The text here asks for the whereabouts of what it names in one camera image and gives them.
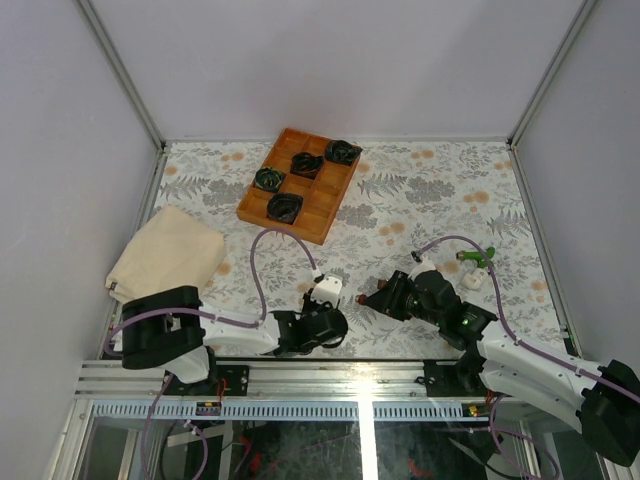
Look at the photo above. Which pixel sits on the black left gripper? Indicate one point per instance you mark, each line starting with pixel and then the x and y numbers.
pixel 309 304

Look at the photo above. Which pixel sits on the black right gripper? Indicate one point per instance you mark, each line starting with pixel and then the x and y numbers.
pixel 388 300

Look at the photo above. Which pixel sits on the brown water faucet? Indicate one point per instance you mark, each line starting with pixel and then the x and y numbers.
pixel 361 298

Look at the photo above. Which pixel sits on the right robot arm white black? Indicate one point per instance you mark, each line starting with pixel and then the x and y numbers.
pixel 600 402

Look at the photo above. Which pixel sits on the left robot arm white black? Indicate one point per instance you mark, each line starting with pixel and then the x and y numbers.
pixel 177 332

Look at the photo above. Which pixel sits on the green water faucet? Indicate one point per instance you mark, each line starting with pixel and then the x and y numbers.
pixel 481 260

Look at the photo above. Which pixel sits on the white pipe fitting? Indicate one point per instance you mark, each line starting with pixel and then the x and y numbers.
pixel 474 280

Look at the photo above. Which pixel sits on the orange wooden compartment tray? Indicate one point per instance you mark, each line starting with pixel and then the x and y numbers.
pixel 321 191

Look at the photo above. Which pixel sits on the beige folded cloth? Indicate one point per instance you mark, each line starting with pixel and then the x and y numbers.
pixel 172 249

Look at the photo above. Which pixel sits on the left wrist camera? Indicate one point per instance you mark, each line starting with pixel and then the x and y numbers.
pixel 327 289

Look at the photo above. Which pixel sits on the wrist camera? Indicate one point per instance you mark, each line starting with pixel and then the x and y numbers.
pixel 422 264
pixel 327 289

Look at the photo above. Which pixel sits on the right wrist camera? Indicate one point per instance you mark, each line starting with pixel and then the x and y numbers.
pixel 422 264

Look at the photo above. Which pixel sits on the white slotted cable duct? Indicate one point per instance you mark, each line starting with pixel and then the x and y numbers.
pixel 448 411

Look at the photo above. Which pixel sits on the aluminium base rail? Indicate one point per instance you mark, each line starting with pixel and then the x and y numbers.
pixel 294 379

